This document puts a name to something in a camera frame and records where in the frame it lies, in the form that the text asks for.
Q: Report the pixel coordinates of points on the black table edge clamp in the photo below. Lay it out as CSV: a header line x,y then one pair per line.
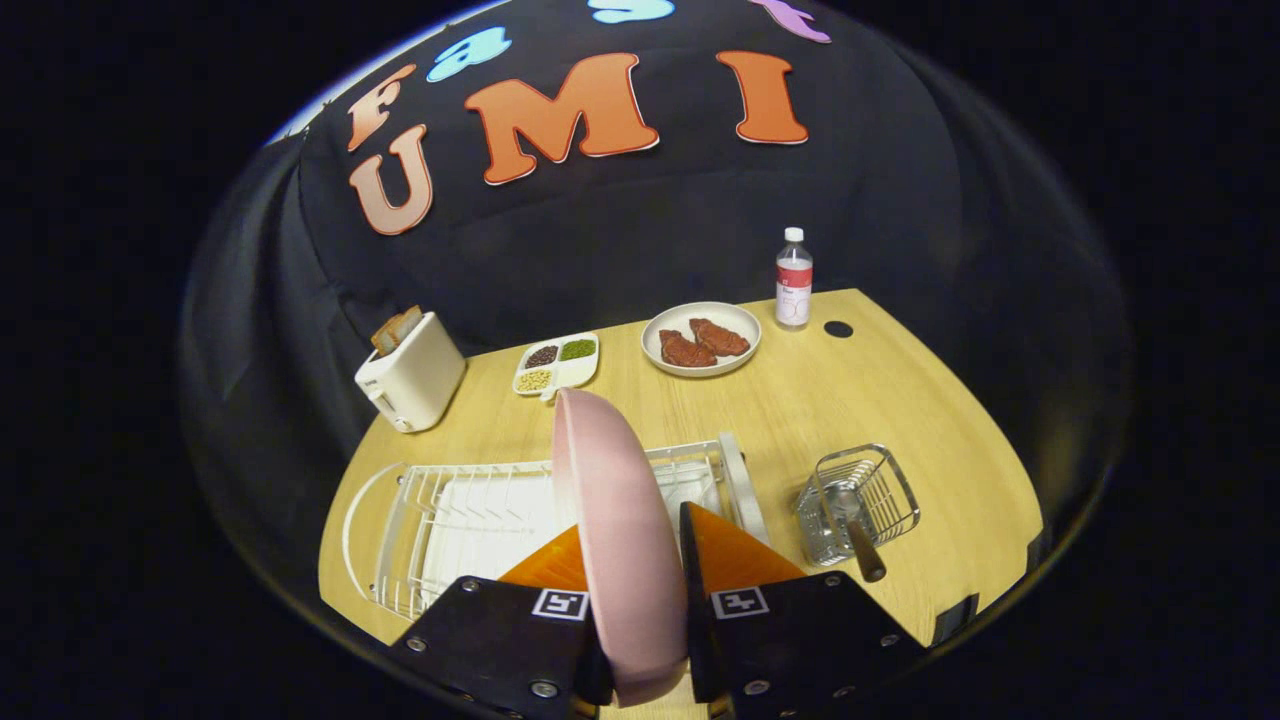
x,y
955,620

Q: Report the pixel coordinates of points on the brown meat piece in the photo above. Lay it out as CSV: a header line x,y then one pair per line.
x,y
722,338
685,350

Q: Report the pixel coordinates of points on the pink plate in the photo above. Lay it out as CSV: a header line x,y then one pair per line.
x,y
625,540

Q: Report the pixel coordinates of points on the toast slices in toaster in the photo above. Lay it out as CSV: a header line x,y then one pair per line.
x,y
397,328

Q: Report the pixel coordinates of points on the clear bottle with red label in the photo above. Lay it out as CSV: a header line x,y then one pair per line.
x,y
794,285

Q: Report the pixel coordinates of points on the white toaster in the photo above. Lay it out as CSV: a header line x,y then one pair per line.
x,y
420,380

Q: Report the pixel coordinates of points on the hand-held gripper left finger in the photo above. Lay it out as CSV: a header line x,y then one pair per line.
x,y
500,650

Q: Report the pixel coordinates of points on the black backdrop cloth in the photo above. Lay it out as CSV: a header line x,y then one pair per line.
x,y
620,230

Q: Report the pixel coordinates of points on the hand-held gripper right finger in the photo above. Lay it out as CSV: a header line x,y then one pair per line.
x,y
800,650

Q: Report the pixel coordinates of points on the white divided dish with beans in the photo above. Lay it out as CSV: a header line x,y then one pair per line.
x,y
560,368

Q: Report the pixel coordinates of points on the white plate with meat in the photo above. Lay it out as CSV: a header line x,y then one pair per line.
x,y
700,312

